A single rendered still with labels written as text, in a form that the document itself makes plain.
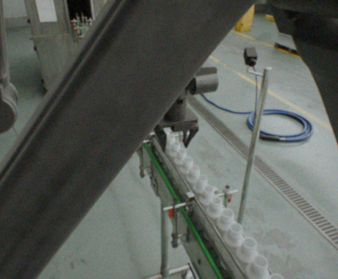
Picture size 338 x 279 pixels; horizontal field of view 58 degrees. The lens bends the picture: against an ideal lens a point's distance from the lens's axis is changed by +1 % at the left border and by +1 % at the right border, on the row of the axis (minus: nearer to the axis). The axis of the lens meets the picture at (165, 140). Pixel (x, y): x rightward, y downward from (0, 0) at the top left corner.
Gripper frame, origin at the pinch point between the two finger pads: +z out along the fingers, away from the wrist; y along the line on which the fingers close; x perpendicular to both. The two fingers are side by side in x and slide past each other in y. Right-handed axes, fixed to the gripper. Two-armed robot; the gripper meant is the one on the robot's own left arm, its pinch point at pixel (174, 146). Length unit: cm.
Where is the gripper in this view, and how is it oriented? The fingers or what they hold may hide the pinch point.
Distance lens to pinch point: 79.1
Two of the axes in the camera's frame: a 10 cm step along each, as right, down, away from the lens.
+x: 3.4, 5.0, -7.9
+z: 0.0, 8.4, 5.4
